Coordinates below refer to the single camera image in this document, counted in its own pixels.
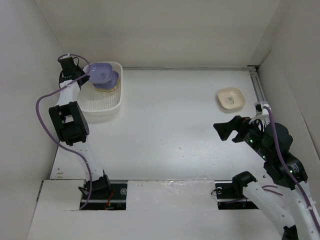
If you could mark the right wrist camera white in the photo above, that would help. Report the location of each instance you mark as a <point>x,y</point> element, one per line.
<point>261,111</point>

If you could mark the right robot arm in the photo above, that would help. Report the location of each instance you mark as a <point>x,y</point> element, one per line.
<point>302,221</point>

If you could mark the white perforated plastic bin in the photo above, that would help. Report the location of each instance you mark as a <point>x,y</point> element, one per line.
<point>96,105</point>

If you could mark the aluminium rail right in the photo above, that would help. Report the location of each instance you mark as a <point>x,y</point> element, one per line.
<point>256,83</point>

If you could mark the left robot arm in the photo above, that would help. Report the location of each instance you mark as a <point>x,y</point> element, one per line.
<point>72,128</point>

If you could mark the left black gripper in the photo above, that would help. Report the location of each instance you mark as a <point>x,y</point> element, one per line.
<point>85,79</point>

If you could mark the purple plate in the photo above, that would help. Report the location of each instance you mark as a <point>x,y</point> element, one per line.
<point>100,72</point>
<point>115,76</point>

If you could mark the cream plate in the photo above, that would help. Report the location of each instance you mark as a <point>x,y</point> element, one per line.
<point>231,98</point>

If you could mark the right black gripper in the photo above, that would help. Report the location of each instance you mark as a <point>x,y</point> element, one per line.
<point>239,123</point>

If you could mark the purple plate front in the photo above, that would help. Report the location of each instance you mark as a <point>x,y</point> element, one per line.
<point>115,76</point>

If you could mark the yellow plate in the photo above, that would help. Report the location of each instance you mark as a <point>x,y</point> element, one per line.
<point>107,87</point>

